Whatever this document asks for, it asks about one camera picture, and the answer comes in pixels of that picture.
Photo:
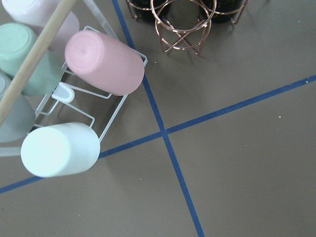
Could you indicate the light grey cup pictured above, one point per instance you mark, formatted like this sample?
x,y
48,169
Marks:
x,y
19,121

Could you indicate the copper wire bottle rack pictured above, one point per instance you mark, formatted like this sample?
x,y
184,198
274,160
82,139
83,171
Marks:
x,y
189,22

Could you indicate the white cup rack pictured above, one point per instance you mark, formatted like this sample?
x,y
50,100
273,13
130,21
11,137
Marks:
x,y
32,60

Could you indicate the mint green cup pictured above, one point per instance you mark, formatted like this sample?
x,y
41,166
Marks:
x,y
16,41

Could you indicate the pale pink cup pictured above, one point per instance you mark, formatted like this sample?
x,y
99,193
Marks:
x,y
38,13

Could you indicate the white cup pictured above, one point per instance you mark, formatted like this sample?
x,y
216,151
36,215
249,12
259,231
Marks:
x,y
61,149

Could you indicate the dark green wine bottle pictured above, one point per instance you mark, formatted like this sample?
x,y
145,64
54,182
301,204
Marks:
x,y
141,9

